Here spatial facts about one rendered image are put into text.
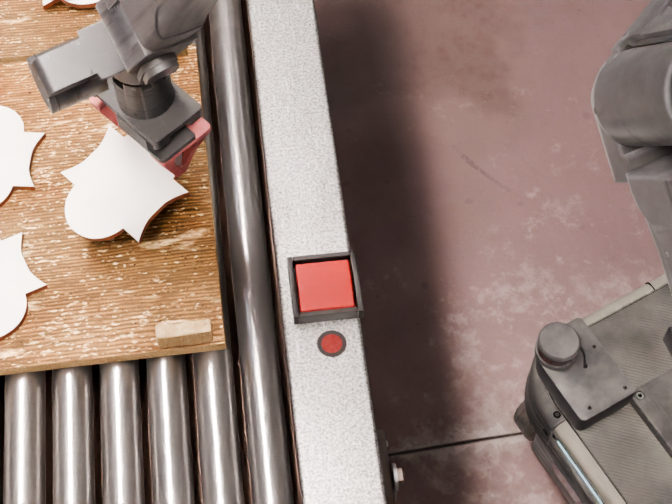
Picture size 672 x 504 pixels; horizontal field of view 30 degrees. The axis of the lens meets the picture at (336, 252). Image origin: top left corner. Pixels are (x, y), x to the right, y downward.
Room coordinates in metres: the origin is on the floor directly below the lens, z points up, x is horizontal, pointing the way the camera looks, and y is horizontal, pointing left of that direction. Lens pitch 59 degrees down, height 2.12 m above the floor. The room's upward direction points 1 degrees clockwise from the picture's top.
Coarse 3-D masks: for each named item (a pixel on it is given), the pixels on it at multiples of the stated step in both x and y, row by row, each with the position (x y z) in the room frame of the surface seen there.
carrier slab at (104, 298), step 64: (0, 64) 0.96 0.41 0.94; (192, 64) 0.96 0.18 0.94; (64, 128) 0.86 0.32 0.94; (64, 192) 0.77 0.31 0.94; (192, 192) 0.78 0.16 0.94; (64, 256) 0.69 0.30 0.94; (128, 256) 0.69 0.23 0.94; (192, 256) 0.69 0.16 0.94; (64, 320) 0.61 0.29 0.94; (128, 320) 0.61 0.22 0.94; (192, 320) 0.61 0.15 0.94
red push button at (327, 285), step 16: (304, 272) 0.68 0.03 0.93; (320, 272) 0.68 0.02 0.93; (336, 272) 0.68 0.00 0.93; (304, 288) 0.66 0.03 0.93; (320, 288) 0.66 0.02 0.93; (336, 288) 0.66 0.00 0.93; (352, 288) 0.66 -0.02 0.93; (304, 304) 0.64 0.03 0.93; (320, 304) 0.64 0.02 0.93; (336, 304) 0.64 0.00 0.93; (352, 304) 0.64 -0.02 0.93
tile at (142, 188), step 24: (120, 144) 0.79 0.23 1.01; (72, 168) 0.76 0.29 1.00; (96, 168) 0.76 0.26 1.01; (120, 168) 0.76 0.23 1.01; (144, 168) 0.76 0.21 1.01; (72, 192) 0.73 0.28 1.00; (96, 192) 0.73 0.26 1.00; (120, 192) 0.73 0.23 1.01; (144, 192) 0.73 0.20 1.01; (168, 192) 0.73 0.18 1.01; (72, 216) 0.71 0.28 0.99; (96, 216) 0.70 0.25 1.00; (120, 216) 0.70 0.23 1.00; (144, 216) 0.70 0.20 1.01; (96, 240) 0.68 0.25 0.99
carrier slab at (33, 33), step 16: (0, 0) 1.06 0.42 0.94; (16, 0) 1.06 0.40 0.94; (32, 0) 1.06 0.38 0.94; (0, 16) 1.03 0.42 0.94; (16, 16) 1.03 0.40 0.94; (32, 16) 1.03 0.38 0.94; (48, 16) 1.03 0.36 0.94; (64, 16) 1.03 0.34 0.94; (80, 16) 1.03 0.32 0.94; (96, 16) 1.03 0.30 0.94; (0, 32) 1.01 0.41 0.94; (16, 32) 1.01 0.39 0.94; (32, 32) 1.01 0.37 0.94; (48, 32) 1.01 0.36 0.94; (64, 32) 1.01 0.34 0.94; (0, 48) 0.98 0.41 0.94; (16, 48) 0.98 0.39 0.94; (32, 48) 0.98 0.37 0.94; (48, 48) 0.98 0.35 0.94
